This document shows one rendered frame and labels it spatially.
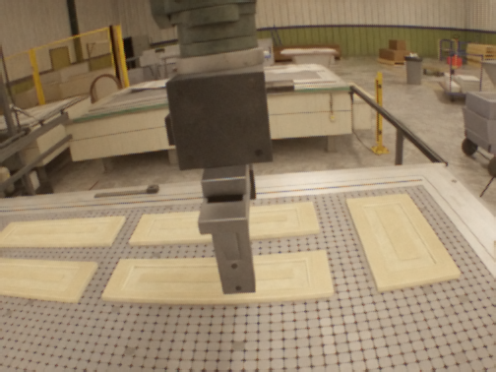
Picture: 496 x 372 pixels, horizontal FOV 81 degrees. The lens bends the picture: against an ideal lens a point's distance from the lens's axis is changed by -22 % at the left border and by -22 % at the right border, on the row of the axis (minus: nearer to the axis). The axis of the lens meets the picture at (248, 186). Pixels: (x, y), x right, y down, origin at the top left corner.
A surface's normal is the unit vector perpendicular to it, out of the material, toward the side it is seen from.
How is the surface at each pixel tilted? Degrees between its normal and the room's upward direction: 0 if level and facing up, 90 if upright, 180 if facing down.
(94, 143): 90
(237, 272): 90
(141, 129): 90
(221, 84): 90
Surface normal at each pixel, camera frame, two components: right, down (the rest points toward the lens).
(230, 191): -0.02, 0.44
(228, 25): 0.36, 0.37
